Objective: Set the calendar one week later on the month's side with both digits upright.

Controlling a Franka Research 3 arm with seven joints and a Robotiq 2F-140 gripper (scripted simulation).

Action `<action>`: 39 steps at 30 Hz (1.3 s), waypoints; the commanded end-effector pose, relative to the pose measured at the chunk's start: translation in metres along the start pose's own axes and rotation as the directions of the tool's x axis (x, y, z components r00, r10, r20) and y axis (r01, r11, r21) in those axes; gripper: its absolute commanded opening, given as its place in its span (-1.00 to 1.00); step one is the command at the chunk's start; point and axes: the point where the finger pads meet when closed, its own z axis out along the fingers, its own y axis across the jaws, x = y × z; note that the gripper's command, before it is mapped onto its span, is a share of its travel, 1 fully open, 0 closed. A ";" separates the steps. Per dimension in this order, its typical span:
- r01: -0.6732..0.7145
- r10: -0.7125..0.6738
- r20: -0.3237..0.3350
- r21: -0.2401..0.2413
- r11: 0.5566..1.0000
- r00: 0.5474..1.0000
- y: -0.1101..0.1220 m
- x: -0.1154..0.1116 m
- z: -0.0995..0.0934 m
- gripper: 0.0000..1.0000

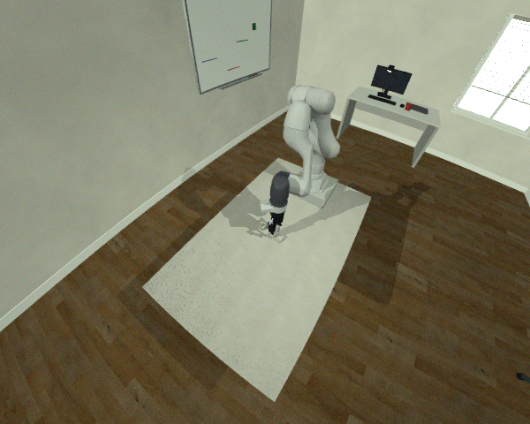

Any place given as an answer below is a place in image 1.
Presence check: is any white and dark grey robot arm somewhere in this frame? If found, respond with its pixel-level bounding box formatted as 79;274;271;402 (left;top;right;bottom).
260;85;340;214

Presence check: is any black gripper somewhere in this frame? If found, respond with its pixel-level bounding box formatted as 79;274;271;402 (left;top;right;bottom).
268;211;285;238

